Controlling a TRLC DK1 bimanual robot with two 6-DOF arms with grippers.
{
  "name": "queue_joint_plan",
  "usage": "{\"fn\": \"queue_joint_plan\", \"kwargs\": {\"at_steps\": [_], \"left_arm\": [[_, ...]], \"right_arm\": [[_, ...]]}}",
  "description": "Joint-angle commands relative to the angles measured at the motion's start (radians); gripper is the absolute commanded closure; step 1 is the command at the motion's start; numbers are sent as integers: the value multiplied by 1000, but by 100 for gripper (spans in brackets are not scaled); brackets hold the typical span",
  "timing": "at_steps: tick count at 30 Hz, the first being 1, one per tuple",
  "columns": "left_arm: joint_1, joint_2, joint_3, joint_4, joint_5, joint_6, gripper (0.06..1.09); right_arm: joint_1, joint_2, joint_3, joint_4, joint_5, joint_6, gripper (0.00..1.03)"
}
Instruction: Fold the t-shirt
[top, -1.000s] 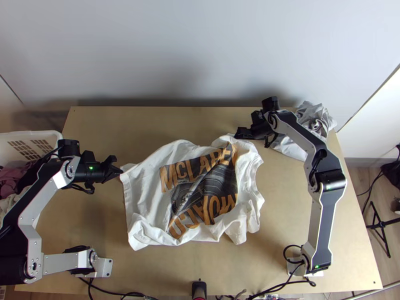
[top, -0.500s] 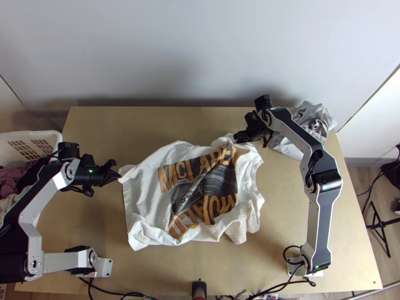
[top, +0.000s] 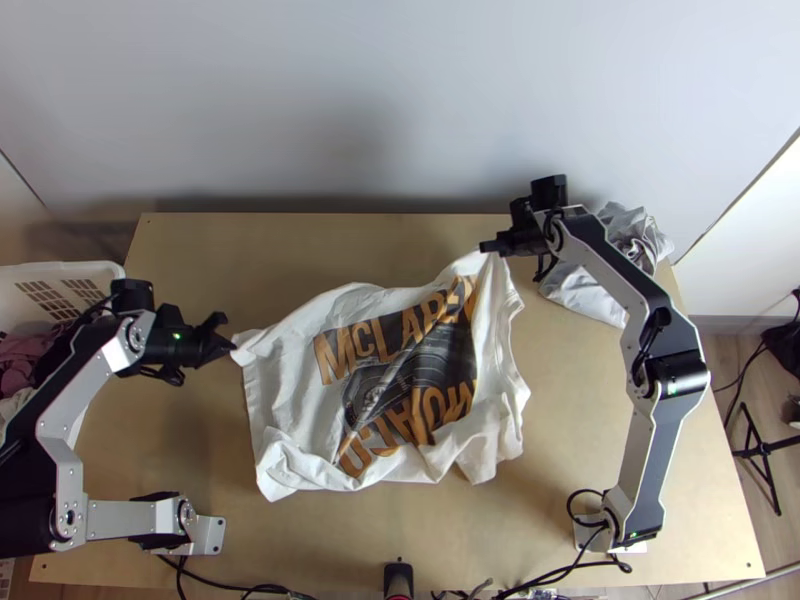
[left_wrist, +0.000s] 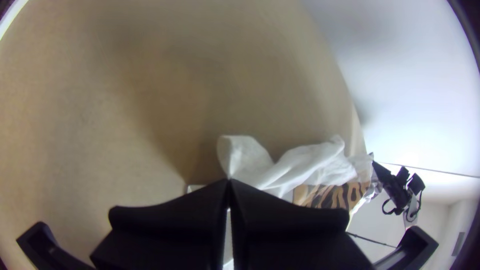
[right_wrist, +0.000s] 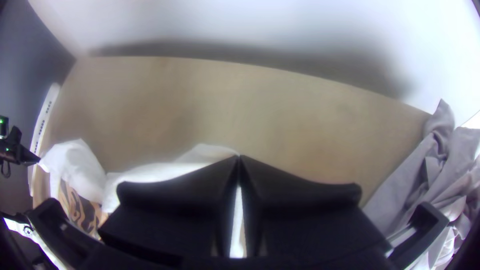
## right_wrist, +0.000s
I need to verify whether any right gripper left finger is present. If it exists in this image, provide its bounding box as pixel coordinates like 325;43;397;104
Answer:
97;155;240;263

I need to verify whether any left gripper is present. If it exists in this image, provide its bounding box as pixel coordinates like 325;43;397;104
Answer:
0;126;24;167

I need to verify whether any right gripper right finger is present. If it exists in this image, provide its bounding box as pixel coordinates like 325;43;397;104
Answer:
239;155;392;260

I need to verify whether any white t-shirt with orange print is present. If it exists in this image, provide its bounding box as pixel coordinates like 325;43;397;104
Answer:
31;138;249;260

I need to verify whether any grey t-shirt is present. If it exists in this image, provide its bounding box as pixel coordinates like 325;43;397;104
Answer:
361;98;480;270

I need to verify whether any white laundry basket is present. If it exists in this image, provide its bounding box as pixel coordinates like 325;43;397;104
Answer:
28;82;62;198

